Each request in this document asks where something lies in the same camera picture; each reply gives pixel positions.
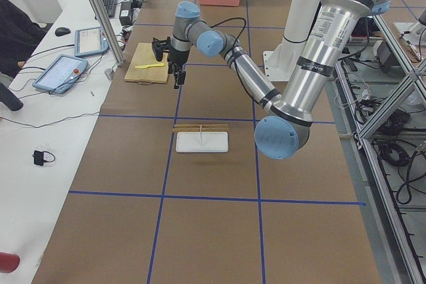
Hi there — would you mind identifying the far blue teach pendant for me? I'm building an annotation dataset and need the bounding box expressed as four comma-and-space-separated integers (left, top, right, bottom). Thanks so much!
75, 27, 108, 58

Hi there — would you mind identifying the wooden chopsticks pair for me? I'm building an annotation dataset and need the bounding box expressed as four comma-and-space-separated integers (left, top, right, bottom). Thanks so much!
172, 124, 229, 132

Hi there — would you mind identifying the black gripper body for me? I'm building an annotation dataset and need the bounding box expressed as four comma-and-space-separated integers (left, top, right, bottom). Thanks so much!
167, 47, 189, 74

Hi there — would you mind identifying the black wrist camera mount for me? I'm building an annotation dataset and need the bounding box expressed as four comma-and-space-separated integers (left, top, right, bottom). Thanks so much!
152, 37, 171, 62

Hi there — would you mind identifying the red bottle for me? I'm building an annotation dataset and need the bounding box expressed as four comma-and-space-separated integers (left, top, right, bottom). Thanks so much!
0, 252, 21, 273

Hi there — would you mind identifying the near blue teach pendant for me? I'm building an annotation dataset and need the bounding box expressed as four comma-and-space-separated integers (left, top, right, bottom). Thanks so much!
33, 55, 89, 94

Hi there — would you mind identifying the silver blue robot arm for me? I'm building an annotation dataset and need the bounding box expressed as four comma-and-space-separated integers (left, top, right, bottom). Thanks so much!
168, 0, 390, 160

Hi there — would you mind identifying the black power adapter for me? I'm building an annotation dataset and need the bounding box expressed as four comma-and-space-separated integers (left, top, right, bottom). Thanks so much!
119, 1, 134, 26

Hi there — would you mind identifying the yellow plastic knife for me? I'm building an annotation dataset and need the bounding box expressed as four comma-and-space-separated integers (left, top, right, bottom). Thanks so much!
134, 63, 166, 70

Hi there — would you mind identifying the aluminium frame post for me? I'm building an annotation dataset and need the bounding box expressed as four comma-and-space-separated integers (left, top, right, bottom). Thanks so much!
89, 0, 124, 67

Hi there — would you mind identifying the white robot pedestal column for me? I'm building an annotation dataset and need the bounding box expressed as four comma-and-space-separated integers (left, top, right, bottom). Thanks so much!
263, 0, 320, 82

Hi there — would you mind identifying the small black clip device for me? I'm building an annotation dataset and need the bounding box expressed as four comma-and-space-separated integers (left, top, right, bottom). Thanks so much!
33, 150, 56, 166

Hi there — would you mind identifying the white rectangular tray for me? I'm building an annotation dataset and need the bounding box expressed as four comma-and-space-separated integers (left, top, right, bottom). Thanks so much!
176, 132, 228, 153

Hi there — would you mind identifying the black computer mouse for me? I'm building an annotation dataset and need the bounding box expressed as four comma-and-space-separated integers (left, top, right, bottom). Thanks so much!
55, 27, 71, 37

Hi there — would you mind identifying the wooden cutting board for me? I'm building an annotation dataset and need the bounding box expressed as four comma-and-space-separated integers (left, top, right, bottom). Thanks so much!
124, 43, 168, 84

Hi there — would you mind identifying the blue teach pendant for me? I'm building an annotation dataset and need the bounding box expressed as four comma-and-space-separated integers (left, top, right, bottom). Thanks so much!
75, 27, 108, 58
33, 55, 89, 94

